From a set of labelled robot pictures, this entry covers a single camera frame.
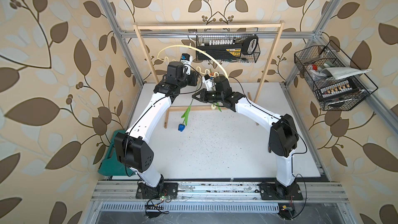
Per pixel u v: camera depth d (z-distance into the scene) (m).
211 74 0.74
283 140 0.51
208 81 0.78
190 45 0.69
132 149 0.43
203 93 0.74
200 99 0.74
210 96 0.74
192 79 0.70
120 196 0.74
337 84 0.69
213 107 0.98
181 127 0.83
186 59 0.67
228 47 0.81
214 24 0.89
